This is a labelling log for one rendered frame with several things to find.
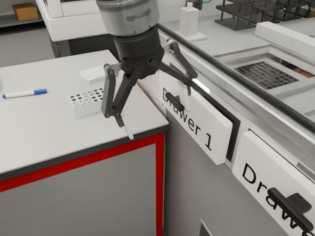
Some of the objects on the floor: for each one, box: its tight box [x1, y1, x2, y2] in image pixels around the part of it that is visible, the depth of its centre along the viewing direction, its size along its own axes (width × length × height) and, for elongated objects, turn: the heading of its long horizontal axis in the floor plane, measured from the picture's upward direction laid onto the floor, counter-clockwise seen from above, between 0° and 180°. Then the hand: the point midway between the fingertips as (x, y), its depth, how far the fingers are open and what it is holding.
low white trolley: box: [0, 50, 170, 236], centre depth 112 cm, size 58×62×76 cm
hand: (157, 118), depth 56 cm, fingers open, 13 cm apart
